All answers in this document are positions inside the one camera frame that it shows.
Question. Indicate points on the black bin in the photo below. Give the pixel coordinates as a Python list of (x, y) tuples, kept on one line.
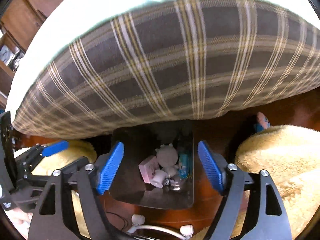
[(130, 180)]

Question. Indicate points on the dark wooden wardrobe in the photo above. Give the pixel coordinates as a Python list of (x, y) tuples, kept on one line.
[(25, 17)]

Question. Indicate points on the pink and blue slipper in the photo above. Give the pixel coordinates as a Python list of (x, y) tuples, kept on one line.
[(262, 123)]

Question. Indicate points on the person's left hand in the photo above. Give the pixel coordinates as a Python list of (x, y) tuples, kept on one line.
[(21, 218)]

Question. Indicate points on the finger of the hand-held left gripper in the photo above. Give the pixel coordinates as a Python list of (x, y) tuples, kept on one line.
[(55, 148), (75, 165)]

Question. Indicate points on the pink box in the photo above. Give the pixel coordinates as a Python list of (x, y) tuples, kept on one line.
[(148, 170)]

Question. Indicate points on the blue wipes packet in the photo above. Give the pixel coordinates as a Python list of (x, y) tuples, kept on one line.
[(183, 163)]

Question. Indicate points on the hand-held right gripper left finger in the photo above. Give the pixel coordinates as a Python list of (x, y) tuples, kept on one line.
[(110, 166)]

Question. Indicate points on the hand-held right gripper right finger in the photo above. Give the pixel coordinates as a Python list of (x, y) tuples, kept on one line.
[(211, 167)]

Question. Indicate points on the white plush toy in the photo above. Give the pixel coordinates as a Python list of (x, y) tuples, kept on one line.
[(167, 158)]

